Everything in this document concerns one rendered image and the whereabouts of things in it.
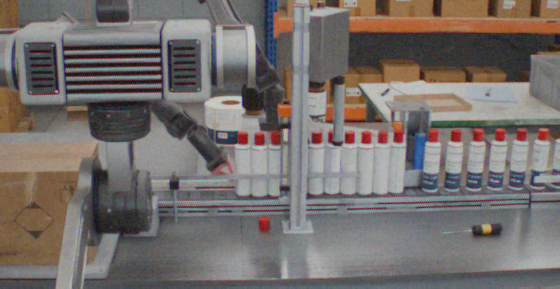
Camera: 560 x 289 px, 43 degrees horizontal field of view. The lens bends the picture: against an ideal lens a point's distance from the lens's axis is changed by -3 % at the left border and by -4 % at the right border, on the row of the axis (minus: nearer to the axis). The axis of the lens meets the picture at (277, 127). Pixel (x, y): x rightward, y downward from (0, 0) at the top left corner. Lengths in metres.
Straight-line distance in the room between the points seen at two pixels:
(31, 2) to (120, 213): 5.28
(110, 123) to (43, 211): 0.50
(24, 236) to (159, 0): 4.77
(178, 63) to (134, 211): 0.33
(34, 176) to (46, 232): 0.16
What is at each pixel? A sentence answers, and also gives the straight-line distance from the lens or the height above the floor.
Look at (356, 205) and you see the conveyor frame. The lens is 2.32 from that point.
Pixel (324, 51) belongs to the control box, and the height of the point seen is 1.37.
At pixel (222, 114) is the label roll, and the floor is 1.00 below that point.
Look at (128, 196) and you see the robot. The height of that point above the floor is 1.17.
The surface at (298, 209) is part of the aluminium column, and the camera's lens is 2.18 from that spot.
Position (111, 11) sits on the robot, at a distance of 1.50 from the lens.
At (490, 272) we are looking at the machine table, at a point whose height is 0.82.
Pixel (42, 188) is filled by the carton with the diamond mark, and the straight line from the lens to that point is 1.93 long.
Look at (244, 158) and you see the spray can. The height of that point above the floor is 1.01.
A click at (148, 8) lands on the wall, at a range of 6.60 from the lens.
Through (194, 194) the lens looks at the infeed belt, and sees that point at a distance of 2.33.
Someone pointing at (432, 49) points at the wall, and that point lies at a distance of 6.93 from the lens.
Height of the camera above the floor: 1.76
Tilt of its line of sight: 17 degrees down
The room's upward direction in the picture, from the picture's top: straight up
